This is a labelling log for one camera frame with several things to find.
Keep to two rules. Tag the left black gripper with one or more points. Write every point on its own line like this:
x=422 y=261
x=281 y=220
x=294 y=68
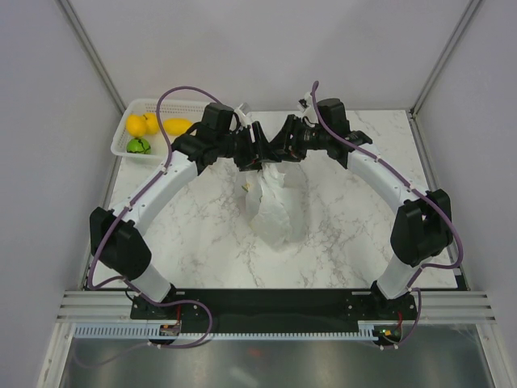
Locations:
x=261 y=146

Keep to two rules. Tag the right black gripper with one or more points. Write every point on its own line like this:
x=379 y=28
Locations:
x=289 y=150

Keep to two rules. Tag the white lemon-print plastic bag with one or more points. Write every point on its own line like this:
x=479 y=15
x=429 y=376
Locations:
x=273 y=200

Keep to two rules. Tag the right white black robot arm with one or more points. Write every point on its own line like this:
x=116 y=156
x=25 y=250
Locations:
x=423 y=219

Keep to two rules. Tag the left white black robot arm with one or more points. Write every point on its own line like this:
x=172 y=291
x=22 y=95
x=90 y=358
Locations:
x=117 y=234

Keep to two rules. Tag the yellow fake mango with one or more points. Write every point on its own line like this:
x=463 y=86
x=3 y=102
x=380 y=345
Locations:
x=176 y=126

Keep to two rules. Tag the small yellow fake lemon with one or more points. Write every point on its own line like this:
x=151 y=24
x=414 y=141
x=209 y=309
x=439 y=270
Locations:
x=151 y=121

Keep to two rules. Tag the green black-striped fake fruit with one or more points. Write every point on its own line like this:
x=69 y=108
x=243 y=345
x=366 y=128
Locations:
x=138 y=145

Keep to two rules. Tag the large yellow fake lemon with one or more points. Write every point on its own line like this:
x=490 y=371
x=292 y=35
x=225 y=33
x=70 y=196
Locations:
x=136 y=126

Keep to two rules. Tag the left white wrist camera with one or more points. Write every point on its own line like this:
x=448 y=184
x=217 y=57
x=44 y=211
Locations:
x=243 y=116

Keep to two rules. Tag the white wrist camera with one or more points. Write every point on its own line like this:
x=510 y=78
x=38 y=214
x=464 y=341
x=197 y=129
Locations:
x=243 y=116
x=305 y=105

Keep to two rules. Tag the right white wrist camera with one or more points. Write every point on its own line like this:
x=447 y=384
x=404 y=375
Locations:
x=305 y=105

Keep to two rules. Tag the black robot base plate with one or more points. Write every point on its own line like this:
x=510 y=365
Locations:
x=276 y=310

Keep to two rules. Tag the left aluminium frame post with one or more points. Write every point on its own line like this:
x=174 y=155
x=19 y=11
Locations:
x=72 y=18

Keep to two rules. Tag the aluminium frame post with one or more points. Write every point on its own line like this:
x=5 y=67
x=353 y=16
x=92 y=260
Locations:
x=458 y=32
x=72 y=18

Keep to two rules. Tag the right aluminium frame post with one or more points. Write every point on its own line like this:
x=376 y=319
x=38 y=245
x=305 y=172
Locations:
x=458 y=32

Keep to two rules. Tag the white slotted cable duct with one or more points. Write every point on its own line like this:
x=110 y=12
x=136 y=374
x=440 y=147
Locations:
x=155 y=331

